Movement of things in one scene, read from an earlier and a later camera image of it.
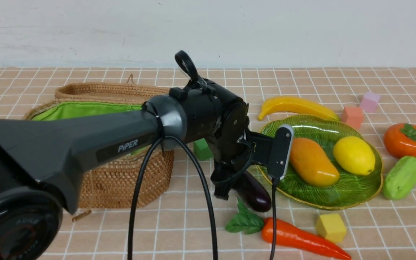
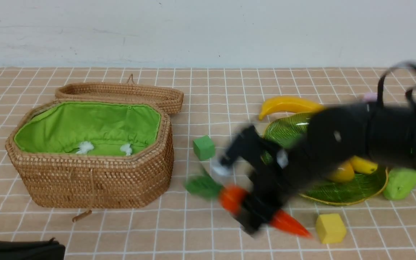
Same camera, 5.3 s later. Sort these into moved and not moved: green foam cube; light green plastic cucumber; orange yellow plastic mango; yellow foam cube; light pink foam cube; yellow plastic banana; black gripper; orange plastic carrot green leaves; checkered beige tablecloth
Moved: black gripper; orange yellow plastic mango; orange plastic carrot green leaves
Not moved: green foam cube; light pink foam cube; yellow foam cube; yellow plastic banana; light green plastic cucumber; checkered beige tablecloth
